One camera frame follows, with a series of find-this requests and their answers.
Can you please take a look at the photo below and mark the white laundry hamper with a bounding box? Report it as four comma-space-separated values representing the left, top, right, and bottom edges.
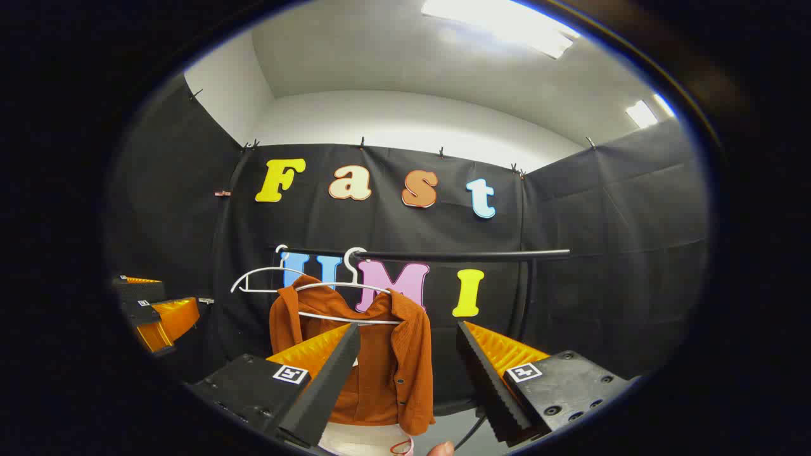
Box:
319, 423, 416, 456

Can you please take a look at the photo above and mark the long ceiling light panel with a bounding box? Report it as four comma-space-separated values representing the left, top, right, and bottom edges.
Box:
421, 0, 581, 60

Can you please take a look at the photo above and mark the white wire clothes hanger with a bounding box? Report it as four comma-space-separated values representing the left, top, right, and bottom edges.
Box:
293, 246, 404, 326
230, 245, 312, 295

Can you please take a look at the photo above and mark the small ceiling light panel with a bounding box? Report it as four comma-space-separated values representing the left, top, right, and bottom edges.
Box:
625, 93, 677, 129

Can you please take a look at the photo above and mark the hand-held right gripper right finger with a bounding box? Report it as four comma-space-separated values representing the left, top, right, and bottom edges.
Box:
456, 320, 635, 445

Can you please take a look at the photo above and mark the black backdrop cloth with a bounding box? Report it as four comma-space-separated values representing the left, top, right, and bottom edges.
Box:
108, 76, 710, 406

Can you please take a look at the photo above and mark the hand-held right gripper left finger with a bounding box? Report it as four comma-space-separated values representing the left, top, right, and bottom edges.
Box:
189, 323, 362, 448

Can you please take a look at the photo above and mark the orange corduroy shirt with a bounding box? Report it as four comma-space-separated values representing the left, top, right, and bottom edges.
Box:
269, 274, 436, 436

